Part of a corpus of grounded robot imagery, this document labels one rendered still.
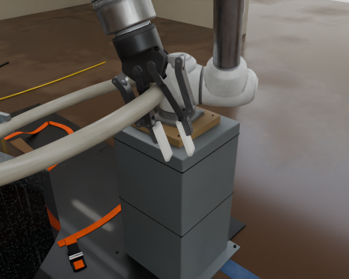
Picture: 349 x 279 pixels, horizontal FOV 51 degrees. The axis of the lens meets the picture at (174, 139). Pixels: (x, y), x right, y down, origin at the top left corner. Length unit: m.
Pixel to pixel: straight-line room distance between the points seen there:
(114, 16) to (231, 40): 0.76
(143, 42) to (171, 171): 0.91
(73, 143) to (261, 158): 2.44
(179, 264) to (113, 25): 1.35
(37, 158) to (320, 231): 2.03
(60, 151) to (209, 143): 1.03
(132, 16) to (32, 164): 0.26
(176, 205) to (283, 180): 1.30
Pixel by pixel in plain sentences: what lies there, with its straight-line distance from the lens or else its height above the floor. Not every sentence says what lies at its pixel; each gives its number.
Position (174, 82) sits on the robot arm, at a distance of 1.45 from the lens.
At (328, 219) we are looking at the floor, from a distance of 2.48.
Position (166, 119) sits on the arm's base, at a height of 0.86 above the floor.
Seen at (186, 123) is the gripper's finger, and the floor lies 1.27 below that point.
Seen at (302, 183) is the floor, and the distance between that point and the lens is 2.71.
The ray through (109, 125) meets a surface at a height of 1.32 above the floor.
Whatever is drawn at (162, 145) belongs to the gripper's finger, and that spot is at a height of 1.23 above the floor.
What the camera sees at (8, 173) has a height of 1.29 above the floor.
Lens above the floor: 1.58
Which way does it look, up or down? 31 degrees down
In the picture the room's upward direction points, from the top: straight up
